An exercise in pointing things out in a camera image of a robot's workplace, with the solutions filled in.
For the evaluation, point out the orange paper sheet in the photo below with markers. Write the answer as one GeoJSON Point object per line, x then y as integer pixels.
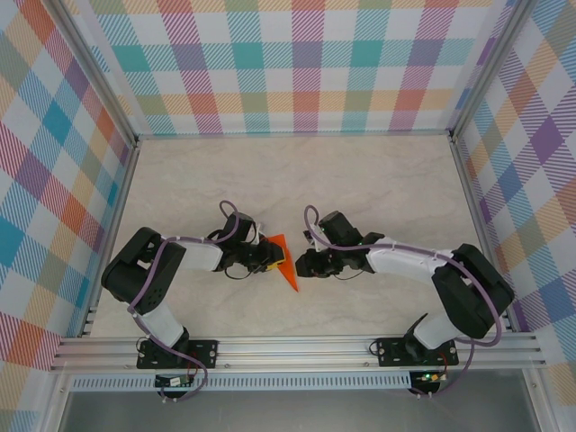
{"type": "Point", "coordinates": [290, 270]}

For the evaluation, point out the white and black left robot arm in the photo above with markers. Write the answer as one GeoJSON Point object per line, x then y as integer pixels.
{"type": "Point", "coordinates": [135, 279]}

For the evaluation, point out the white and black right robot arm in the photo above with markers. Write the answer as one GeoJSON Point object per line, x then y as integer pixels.
{"type": "Point", "coordinates": [472, 297]}

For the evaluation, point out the small circuit board green light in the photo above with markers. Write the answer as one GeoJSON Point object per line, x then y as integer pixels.
{"type": "Point", "coordinates": [429, 377]}

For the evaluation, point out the grey metal panel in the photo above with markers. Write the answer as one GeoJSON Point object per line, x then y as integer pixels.
{"type": "Point", "coordinates": [292, 414]}

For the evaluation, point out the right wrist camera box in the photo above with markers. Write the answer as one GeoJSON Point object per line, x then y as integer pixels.
{"type": "Point", "coordinates": [317, 245]}

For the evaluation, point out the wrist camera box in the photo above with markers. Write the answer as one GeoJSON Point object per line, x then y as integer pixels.
{"type": "Point", "coordinates": [260, 234]}
{"type": "Point", "coordinates": [317, 245]}

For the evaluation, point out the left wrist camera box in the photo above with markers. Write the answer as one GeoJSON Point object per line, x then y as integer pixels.
{"type": "Point", "coordinates": [260, 234]}

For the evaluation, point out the aluminium mounting rail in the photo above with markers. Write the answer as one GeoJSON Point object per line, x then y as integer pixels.
{"type": "Point", "coordinates": [292, 351]}

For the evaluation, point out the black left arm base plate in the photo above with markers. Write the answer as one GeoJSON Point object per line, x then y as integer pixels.
{"type": "Point", "coordinates": [204, 351]}

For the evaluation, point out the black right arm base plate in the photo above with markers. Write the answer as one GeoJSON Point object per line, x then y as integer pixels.
{"type": "Point", "coordinates": [391, 351]}

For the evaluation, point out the aluminium frame rail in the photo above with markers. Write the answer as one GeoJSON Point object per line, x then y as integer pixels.
{"type": "Point", "coordinates": [482, 225]}
{"type": "Point", "coordinates": [113, 225]}
{"type": "Point", "coordinates": [292, 134]}

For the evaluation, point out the aluminium frame post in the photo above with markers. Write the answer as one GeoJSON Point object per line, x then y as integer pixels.
{"type": "Point", "coordinates": [103, 76]}
{"type": "Point", "coordinates": [487, 67]}

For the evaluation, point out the aluminium frame leg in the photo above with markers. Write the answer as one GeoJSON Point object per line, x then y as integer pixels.
{"type": "Point", "coordinates": [540, 405]}
{"type": "Point", "coordinates": [55, 405]}

